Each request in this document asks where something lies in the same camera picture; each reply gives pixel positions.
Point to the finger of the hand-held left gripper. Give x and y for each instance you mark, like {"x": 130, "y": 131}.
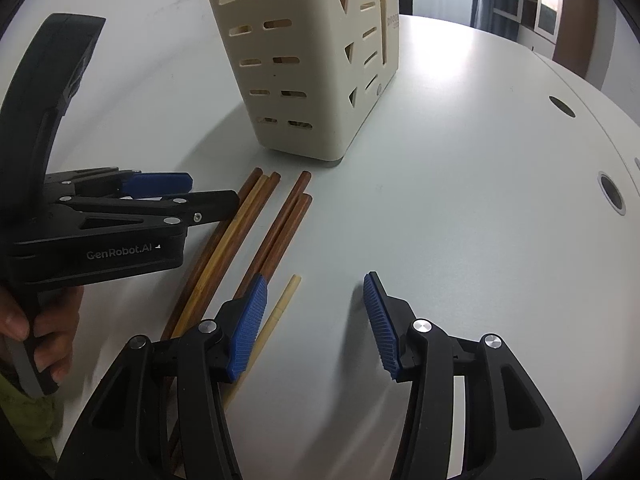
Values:
{"x": 210, "y": 205}
{"x": 160, "y": 183}

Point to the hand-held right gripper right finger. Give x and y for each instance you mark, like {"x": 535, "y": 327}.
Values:
{"x": 379, "y": 325}

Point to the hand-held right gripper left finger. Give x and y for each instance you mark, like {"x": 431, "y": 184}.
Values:
{"x": 250, "y": 325}

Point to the row of wooden chopsticks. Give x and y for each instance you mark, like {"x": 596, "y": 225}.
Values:
{"x": 235, "y": 225}

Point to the beige slotted utensil holder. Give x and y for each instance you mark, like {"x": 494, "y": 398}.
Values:
{"x": 300, "y": 60}

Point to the person's left hand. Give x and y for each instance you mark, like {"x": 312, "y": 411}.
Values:
{"x": 60, "y": 330}

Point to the person's green and white clothing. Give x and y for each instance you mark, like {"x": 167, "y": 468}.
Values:
{"x": 30, "y": 420}

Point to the wooden cabinet with glass door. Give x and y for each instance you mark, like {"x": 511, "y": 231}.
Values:
{"x": 575, "y": 20}

